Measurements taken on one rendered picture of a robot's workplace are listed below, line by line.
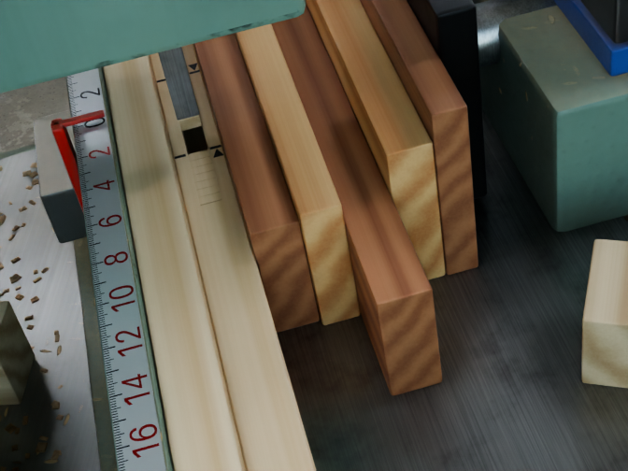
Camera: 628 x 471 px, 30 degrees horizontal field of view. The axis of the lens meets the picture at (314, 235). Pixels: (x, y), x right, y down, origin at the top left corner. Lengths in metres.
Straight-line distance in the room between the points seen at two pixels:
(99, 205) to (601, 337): 0.18
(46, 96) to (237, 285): 1.85
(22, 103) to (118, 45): 1.84
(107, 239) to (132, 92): 0.09
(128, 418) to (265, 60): 0.18
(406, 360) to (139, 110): 0.15
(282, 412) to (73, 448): 0.21
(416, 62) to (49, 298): 0.28
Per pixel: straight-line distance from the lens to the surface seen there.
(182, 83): 0.45
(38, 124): 0.66
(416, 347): 0.40
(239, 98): 0.46
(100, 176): 0.44
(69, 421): 0.57
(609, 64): 0.44
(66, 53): 0.41
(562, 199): 0.45
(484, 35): 0.47
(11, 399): 0.58
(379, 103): 0.42
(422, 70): 0.42
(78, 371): 0.59
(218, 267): 0.41
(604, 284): 0.40
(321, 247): 0.41
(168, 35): 0.41
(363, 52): 0.45
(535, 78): 0.44
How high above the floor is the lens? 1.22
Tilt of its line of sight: 43 degrees down
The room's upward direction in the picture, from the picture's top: 11 degrees counter-clockwise
